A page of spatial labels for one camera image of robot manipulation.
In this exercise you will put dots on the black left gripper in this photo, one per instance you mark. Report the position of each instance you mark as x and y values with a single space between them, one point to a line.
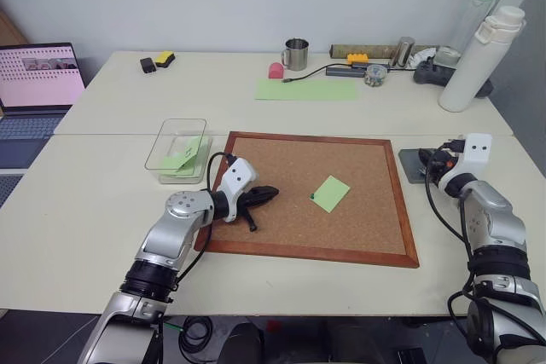
248 200

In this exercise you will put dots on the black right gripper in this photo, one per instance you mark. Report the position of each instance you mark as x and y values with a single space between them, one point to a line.
441 161

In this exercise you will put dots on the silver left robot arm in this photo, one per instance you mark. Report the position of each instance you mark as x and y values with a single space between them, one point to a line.
170 236

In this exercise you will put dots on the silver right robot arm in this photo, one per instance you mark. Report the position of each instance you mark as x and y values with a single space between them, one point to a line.
495 227

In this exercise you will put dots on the grey flat tray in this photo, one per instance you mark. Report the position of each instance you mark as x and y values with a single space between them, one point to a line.
410 165

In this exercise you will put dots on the green sticky note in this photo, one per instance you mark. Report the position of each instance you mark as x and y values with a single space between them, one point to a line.
332 193

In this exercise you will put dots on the clear jar of pushpins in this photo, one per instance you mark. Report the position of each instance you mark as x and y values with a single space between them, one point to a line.
375 76

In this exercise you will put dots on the clear plastic box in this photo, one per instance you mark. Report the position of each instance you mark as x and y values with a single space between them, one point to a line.
179 129

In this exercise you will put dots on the wood-framed cork board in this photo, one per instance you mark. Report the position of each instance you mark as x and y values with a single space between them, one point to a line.
298 219

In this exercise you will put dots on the black game controller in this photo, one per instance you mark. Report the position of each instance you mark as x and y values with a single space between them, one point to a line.
431 74

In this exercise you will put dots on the green notes stack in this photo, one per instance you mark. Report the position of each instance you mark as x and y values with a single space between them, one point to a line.
183 161

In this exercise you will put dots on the white crumpled cloth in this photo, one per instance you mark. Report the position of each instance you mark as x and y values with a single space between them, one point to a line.
422 57

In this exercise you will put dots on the small clear glass container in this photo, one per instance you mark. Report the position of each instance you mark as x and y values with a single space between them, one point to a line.
448 57

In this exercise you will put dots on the white water bottle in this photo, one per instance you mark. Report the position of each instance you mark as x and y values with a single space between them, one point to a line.
473 65

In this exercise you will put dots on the steel cylinder cup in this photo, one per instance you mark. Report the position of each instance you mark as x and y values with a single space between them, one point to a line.
404 53

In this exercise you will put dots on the yellow toy brick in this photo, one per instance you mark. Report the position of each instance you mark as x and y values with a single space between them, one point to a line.
356 58

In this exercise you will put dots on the grey USB hub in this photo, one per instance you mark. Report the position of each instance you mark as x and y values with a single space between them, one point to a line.
341 71

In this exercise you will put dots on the green paper sheet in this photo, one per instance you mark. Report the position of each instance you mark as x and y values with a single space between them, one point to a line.
307 90

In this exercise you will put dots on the pink rounded block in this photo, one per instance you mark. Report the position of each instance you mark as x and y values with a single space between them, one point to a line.
276 71

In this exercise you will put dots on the dark rounded shape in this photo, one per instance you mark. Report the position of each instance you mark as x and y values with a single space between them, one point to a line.
239 342

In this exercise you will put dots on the grey partition panel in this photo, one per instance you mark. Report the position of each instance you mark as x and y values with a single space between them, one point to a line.
529 61

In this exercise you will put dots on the clear bottle green lid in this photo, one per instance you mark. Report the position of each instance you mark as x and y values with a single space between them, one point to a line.
480 10

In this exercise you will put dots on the yellow black sponge eraser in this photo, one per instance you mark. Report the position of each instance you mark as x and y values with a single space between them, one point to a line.
164 59

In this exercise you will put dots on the black rectangular block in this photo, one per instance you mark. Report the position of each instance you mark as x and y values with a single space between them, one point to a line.
147 65

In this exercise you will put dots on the open laptop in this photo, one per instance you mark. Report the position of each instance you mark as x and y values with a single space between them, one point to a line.
38 78

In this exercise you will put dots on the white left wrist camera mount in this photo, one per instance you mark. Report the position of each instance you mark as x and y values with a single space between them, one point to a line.
239 174

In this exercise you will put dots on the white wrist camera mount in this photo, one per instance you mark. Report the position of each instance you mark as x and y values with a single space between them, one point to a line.
239 174
475 153

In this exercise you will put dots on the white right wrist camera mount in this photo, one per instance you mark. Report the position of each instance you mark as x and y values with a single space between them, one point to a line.
475 153

